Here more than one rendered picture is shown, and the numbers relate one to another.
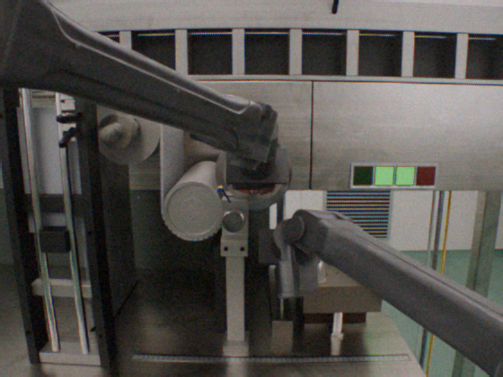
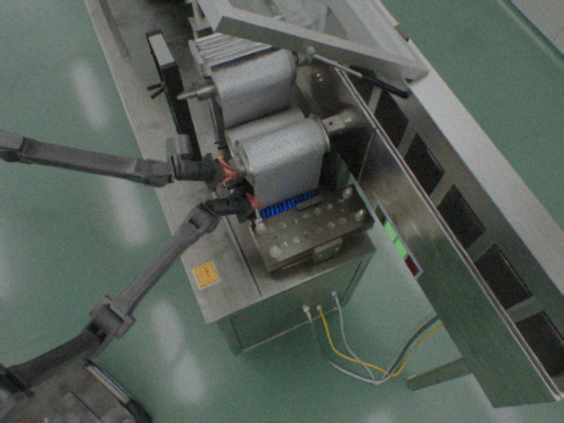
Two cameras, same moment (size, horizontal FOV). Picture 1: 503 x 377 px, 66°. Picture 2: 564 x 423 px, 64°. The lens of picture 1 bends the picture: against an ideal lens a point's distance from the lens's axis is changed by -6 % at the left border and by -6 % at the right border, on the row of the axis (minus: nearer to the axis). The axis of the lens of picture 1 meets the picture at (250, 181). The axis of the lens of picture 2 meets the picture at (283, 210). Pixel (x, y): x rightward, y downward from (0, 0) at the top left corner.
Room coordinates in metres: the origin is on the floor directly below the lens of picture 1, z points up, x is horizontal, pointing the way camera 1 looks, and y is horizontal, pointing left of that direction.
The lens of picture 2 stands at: (0.56, -0.72, 2.41)
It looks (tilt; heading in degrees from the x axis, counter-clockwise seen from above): 64 degrees down; 63
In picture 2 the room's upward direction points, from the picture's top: 2 degrees clockwise
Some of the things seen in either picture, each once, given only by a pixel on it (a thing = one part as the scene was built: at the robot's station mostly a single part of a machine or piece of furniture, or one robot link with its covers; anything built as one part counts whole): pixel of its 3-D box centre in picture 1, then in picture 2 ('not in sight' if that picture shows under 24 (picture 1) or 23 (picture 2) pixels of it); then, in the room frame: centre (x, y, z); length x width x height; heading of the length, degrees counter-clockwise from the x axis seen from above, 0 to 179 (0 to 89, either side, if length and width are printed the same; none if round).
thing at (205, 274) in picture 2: not in sight; (205, 274); (0.54, -0.16, 0.91); 0.07 x 0.07 x 0.02; 89
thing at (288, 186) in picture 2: (280, 223); (287, 187); (0.90, -0.07, 1.11); 0.23 x 0.01 x 0.18; 179
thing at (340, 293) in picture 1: (326, 261); (312, 226); (0.94, -0.19, 1.00); 0.40 x 0.16 x 0.06; 179
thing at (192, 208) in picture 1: (201, 195); (266, 135); (0.90, 0.11, 1.17); 0.26 x 0.12 x 0.12; 179
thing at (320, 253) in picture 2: not in sight; (327, 251); (0.95, -0.28, 0.96); 0.10 x 0.03 x 0.11; 179
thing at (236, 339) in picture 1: (235, 276); (233, 190); (0.74, 0.03, 1.05); 0.06 x 0.05 x 0.31; 179
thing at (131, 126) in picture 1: (119, 130); (204, 88); (0.76, 0.24, 1.33); 0.06 x 0.06 x 0.06; 89
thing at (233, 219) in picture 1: (233, 220); not in sight; (0.70, 0.03, 1.18); 0.04 x 0.02 x 0.04; 89
